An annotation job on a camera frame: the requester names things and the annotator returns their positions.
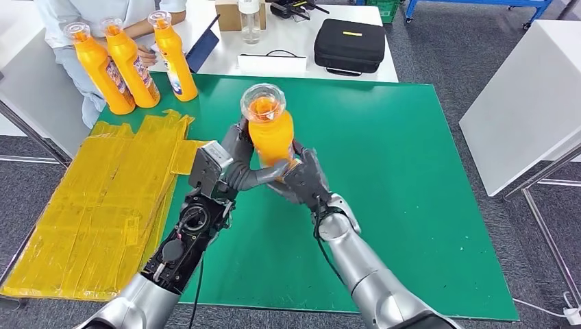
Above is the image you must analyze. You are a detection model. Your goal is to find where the orange detergent bottle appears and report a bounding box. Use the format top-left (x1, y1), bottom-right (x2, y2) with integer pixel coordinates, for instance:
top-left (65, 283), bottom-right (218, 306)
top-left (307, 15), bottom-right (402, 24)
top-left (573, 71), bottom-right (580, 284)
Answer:
top-left (63, 21), bottom-right (136, 116)
top-left (147, 10), bottom-right (199, 103)
top-left (239, 83), bottom-right (304, 184)
top-left (100, 18), bottom-right (161, 109)

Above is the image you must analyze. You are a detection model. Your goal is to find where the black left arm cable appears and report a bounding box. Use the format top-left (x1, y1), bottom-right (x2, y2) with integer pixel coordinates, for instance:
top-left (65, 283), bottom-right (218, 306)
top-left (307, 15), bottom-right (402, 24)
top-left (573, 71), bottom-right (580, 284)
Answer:
top-left (188, 256), bottom-right (205, 329)

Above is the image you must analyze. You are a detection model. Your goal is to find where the black remote controller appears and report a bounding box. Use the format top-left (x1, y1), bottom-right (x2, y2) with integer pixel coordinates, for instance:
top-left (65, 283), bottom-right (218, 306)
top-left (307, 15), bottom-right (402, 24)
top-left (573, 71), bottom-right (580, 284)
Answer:
top-left (270, 0), bottom-right (331, 21)

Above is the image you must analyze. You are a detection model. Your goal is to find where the yellow taped plastic sheet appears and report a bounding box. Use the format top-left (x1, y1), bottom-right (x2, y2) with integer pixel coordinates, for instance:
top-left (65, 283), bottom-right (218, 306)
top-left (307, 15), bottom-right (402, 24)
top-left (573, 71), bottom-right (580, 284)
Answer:
top-left (0, 108), bottom-right (212, 302)

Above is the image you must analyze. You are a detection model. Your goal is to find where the green table board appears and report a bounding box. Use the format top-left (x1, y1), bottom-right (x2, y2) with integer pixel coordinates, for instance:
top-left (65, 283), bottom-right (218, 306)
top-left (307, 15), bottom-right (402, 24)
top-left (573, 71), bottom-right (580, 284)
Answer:
top-left (97, 72), bottom-right (520, 322)

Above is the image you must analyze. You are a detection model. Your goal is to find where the clear bottle with white lid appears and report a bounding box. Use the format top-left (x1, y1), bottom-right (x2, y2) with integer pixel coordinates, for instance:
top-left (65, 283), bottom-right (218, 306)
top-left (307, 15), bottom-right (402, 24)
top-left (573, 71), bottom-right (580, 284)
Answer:
top-left (238, 0), bottom-right (262, 45)

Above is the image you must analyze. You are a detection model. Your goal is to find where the thin black cable loop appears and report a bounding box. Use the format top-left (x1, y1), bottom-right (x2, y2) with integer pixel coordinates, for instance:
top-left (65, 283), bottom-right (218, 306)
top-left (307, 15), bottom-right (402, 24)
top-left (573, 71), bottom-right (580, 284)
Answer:
top-left (239, 49), bottom-right (299, 59)

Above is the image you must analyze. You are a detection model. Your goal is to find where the brown cardboard box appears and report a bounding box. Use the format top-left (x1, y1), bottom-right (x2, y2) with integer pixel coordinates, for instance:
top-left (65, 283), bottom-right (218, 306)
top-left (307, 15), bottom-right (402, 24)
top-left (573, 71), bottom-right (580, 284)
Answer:
top-left (214, 0), bottom-right (268, 33)

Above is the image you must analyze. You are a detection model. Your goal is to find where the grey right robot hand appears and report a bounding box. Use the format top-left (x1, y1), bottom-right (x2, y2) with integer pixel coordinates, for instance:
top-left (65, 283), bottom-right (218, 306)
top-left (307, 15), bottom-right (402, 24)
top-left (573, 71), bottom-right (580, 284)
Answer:
top-left (265, 139), bottom-right (332, 210)

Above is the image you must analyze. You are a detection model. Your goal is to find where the white power cable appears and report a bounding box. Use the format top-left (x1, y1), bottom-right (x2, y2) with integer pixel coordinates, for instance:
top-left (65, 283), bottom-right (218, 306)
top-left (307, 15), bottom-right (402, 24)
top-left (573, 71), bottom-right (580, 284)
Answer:
top-left (512, 291), bottom-right (581, 327)

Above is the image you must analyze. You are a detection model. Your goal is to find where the person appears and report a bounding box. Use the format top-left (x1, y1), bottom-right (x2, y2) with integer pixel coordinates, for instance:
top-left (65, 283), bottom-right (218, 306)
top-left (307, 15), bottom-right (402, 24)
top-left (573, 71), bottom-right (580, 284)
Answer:
top-left (34, 0), bottom-right (188, 130)

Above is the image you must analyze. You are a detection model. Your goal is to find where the metal table leg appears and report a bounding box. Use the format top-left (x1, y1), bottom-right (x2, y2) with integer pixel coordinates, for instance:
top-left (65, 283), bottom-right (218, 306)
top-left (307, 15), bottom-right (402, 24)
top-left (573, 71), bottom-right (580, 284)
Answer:
top-left (0, 72), bottom-right (71, 167)

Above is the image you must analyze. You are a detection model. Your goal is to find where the dark blue tablet case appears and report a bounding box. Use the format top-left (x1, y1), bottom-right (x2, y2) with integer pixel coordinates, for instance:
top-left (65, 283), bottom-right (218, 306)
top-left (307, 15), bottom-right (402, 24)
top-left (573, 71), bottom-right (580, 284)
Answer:
top-left (185, 14), bottom-right (221, 75)

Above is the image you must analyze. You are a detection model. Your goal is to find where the white table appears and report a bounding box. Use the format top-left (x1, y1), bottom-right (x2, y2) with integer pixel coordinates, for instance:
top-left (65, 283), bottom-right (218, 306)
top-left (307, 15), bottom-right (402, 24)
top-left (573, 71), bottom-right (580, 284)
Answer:
top-left (459, 19), bottom-right (581, 197)
top-left (149, 0), bottom-right (399, 84)
top-left (0, 0), bottom-right (89, 159)

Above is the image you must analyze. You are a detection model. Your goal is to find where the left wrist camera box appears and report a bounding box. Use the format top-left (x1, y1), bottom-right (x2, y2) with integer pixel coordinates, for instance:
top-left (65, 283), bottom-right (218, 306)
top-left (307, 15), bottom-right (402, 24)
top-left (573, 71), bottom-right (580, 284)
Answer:
top-left (188, 141), bottom-right (234, 199)

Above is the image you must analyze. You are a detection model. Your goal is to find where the blue wheeled rack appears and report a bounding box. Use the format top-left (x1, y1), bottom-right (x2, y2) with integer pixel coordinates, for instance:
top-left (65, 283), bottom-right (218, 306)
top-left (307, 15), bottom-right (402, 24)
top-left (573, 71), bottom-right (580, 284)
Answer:
top-left (404, 0), bottom-right (555, 32)

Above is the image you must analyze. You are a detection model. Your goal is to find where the person's right hand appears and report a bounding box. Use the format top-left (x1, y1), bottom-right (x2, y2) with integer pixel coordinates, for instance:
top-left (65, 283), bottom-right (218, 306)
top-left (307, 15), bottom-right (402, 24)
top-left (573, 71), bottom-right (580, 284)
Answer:
top-left (136, 44), bottom-right (158, 69)

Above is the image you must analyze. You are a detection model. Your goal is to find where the flat white box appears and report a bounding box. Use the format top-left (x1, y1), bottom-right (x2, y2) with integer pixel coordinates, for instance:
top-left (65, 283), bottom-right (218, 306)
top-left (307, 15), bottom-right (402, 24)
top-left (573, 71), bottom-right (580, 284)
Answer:
top-left (236, 54), bottom-right (308, 77)

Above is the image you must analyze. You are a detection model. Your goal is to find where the green plastic crate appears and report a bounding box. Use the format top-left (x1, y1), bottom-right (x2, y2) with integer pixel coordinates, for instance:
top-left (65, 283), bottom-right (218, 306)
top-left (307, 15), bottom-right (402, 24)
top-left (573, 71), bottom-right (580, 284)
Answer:
top-left (365, 0), bottom-right (403, 25)

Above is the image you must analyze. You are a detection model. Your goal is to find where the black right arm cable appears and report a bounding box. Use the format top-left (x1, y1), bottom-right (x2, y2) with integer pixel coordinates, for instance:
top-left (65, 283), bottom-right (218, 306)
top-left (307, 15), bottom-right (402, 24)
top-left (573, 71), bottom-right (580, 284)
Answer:
top-left (313, 202), bottom-right (346, 284)

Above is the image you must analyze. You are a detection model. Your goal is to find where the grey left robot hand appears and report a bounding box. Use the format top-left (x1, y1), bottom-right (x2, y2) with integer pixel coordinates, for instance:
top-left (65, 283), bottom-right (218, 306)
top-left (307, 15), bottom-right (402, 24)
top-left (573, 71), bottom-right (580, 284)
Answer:
top-left (221, 119), bottom-right (291, 192)

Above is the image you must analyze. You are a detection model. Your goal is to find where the metal table frame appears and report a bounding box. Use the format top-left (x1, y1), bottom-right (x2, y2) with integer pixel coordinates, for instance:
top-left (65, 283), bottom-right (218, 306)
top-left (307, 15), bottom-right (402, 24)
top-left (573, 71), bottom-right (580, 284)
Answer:
top-left (504, 143), bottom-right (581, 296)

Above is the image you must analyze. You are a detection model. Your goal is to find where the black carry case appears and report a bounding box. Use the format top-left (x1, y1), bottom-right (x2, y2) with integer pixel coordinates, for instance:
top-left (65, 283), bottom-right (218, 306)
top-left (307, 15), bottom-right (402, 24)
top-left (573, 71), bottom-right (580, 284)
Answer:
top-left (313, 19), bottom-right (386, 77)

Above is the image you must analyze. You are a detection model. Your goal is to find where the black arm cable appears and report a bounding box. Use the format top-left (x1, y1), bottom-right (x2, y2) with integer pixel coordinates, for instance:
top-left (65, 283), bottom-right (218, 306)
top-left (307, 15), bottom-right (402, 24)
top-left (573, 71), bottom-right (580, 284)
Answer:
top-left (313, 202), bottom-right (346, 284)
top-left (188, 256), bottom-right (205, 329)

